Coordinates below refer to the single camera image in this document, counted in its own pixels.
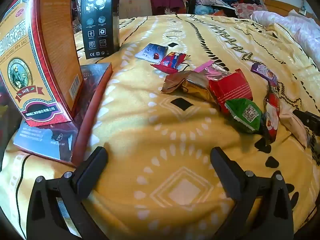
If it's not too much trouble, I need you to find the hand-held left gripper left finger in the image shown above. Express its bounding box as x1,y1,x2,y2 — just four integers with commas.
26,146,109,240

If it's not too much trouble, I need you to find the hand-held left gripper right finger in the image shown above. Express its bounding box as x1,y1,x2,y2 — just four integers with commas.
210,147,294,240

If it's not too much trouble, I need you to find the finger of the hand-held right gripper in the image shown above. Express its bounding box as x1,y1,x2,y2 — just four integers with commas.
292,109,320,133

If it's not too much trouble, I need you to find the beige packet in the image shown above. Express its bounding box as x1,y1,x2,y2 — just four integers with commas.
279,102,308,148

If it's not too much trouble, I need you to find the purple foil packet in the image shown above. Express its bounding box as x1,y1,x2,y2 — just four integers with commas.
251,62,279,85

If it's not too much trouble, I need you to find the pink foil packet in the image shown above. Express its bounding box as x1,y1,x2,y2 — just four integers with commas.
194,60,232,80

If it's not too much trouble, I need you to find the red and white packet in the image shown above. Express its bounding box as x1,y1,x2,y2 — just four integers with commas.
260,85,282,145

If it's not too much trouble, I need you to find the green foil packet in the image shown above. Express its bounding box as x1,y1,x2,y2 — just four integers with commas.
224,98,263,133

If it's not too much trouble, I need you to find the yellow patterned blanket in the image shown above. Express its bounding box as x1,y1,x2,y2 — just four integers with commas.
0,14,320,240

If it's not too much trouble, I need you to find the flat dark red box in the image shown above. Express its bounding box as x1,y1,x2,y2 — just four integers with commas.
12,63,113,167

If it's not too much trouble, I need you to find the red square packet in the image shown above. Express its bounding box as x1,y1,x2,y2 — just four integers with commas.
209,69,253,113

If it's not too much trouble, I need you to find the gold foil packet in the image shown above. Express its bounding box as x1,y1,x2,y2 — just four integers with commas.
161,70,218,103

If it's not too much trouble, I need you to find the wooden headboard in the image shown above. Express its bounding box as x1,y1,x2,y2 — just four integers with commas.
262,0,318,18

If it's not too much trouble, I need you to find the red floral cloth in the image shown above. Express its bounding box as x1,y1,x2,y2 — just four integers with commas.
232,2,263,18

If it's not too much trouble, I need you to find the red and blue packet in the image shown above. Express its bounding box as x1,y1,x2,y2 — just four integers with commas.
151,52,191,74

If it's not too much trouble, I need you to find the red and yellow carton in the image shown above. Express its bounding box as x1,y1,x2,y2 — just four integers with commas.
0,0,85,127

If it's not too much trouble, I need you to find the blue-grey foil packet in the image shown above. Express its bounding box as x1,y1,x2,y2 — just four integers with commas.
135,43,168,64

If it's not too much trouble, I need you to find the black product box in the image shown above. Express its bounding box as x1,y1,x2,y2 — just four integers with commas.
76,0,121,60

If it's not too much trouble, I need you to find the large plain cardboard box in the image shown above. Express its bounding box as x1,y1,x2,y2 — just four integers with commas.
119,0,153,18

